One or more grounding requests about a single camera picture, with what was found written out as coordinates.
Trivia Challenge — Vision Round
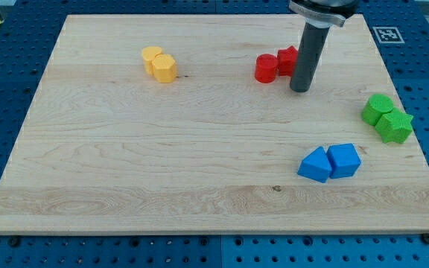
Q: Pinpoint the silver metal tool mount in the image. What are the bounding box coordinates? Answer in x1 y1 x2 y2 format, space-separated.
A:
288 0 360 28

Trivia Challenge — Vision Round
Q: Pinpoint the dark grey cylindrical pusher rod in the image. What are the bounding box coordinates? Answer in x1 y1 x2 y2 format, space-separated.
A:
290 22 330 93

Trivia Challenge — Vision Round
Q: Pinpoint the green star block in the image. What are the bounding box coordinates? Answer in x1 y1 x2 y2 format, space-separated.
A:
375 108 413 144

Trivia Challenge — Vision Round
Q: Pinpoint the red cylinder block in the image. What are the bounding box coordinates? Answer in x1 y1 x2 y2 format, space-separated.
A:
254 54 279 83

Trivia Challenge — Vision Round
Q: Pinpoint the white fiducial marker tag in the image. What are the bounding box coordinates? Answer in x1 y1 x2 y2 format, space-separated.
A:
373 26 404 44

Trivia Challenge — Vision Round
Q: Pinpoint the green cylinder block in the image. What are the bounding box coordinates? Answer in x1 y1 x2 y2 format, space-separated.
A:
361 94 394 126

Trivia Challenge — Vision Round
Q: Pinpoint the blue cube block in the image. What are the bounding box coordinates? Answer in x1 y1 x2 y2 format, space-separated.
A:
326 143 361 179

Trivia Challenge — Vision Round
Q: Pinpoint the blue triangle block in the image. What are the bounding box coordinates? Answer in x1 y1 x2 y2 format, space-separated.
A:
297 147 332 183

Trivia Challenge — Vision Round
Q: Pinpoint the yellow hexagon block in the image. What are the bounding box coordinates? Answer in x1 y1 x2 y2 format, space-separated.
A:
152 54 177 83

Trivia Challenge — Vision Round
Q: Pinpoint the light wooden board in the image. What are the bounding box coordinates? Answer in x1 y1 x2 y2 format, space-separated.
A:
0 15 429 235

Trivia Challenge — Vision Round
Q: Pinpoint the yellow cylinder block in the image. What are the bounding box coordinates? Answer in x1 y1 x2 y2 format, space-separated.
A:
141 46 163 75

